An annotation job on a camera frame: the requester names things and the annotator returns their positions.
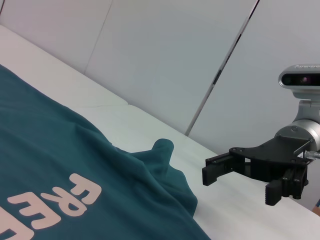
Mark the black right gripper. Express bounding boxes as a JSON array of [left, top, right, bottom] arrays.
[[202, 137, 314, 206]]

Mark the teal FREE print t-shirt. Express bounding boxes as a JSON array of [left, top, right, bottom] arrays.
[[0, 63, 212, 240]]

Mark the blurry blue background object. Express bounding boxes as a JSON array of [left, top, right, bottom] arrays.
[[312, 197, 320, 217]]

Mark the right gripper cable with plug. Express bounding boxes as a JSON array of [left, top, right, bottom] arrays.
[[303, 149, 320, 160]]

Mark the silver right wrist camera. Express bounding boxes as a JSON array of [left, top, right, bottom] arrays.
[[277, 64, 320, 101]]

